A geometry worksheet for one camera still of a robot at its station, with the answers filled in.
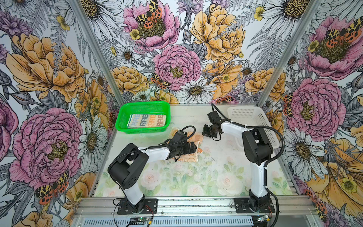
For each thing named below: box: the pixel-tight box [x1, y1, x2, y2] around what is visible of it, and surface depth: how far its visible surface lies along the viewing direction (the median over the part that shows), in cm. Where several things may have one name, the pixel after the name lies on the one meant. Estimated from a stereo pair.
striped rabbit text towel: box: [127, 113, 167, 129], surface depth 110 cm
